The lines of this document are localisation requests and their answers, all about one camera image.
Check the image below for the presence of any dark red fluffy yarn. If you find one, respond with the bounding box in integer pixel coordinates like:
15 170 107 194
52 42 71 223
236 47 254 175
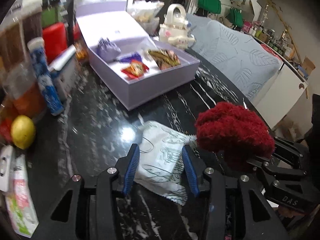
195 102 275 158

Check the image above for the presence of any red cartoon snack packet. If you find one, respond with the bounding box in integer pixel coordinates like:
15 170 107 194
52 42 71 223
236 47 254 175
121 60 149 79

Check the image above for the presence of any gold patterned snack packet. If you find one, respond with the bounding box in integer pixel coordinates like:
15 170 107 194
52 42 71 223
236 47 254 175
147 49 181 70

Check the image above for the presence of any lavender drawstring pouch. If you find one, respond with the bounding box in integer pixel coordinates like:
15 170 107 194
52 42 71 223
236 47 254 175
97 38 121 63

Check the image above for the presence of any open lavender gift box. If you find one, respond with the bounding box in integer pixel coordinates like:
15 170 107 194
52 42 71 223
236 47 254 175
75 1 200 111

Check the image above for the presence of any blue tablet tube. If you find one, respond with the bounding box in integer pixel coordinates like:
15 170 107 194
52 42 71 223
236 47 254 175
27 37 64 116

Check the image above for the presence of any white blue medicine box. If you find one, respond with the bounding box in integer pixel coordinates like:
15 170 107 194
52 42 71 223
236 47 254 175
48 45 76 102

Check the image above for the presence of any cardboard box on counter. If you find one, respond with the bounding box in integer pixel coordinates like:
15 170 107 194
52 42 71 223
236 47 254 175
300 57 316 79

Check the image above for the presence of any front blue leaf cushion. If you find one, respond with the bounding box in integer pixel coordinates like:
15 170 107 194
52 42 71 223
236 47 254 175
187 14 281 101

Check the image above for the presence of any yellow lemon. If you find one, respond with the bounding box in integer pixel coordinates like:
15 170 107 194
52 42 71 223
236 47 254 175
10 115 36 150

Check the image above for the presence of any orange contents plastic jar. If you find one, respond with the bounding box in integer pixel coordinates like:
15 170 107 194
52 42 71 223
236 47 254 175
1 61 47 123

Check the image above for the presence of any cream cinnamoroll water bottle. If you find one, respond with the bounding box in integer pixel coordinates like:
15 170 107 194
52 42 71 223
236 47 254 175
159 4 196 50

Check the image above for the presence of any white plastic food bag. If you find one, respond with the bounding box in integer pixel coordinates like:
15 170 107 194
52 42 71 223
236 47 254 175
126 0 164 36

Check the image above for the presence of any red lidded bottle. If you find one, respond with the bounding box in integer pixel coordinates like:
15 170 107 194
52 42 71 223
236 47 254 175
42 22 67 64

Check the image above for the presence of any lower green tote bag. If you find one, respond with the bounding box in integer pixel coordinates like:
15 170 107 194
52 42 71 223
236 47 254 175
227 8 244 28

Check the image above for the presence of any large green tote bag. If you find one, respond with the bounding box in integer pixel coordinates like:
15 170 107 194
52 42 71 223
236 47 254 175
196 0 221 17

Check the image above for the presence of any brown powder jar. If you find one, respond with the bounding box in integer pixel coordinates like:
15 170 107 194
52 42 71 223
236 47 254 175
22 12 42 45

